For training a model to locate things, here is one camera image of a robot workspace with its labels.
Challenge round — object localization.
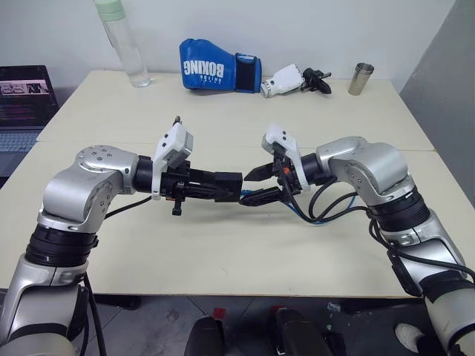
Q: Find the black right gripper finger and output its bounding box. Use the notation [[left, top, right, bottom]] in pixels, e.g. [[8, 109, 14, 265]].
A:
[[245, 164, 278, 183], [239, 186, 286, 207]]

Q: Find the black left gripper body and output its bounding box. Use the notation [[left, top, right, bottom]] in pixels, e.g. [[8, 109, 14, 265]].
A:
[[162, 162, 194, 217]]

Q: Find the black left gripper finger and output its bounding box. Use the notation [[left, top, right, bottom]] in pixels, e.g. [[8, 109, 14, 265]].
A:
[[189, 168, 220, 185], [185, 184, 240, 204]]

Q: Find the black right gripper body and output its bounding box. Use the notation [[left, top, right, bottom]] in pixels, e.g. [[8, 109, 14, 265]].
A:
[[272, 145, 304, 197]]

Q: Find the small black box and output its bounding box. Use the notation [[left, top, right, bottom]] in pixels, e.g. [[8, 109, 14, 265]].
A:
[[214, 171, 245, 204]]

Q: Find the blue Ethernet cable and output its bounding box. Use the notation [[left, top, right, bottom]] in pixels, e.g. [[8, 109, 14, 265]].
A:
[[239, 188, 367, 226]]

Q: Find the spare white and black gripper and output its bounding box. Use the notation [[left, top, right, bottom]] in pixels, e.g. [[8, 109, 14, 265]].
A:
[[259, 63, 333, 99]]

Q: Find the blue boxing glove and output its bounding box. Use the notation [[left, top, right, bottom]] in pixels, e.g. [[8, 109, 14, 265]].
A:
[[178, 37, 263, 95]]

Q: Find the metal cup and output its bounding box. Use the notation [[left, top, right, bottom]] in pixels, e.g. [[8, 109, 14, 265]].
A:
[[347, 62, 376, 96]]

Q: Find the dark rounded shape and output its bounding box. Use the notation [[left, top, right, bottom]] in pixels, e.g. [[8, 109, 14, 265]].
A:
[[273, 306, 347, 356], [186, 316, 228, 356]]

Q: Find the clear bottle with green lid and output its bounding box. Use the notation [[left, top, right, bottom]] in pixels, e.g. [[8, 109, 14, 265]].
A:
[[93, 0, 151, 89]]

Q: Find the open dark laptop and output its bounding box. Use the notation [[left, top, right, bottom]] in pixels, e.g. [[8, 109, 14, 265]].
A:
[[0, 65, 61, 179]]

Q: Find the dark grey partition panel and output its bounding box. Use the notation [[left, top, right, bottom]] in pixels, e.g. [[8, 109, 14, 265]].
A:
[[399, 0, 475, 151]]

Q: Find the white shoe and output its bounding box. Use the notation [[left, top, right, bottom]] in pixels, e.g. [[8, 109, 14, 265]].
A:
[[394, 322, 425, 350]]

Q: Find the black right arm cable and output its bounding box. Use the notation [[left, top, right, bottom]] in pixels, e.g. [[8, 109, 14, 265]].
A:
[[280, 174, 469, 298]]

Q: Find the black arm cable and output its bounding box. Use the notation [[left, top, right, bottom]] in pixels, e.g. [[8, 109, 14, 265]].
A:
[[280, 174, 469, 298], [76, 196, 154, 356]]

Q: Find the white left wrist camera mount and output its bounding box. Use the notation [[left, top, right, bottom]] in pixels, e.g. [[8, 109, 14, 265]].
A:
[[150, 116, 196, 202]]

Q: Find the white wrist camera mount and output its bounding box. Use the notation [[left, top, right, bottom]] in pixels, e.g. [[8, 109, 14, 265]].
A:
[[150, 116, 196, 202], [261, 123, 312, 193]]

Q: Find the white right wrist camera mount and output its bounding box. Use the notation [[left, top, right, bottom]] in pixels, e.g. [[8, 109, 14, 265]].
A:
[[261, 123, 312, 193]]

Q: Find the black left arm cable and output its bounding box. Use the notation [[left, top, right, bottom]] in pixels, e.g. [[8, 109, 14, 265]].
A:
[[76, 196, 154, 356]]

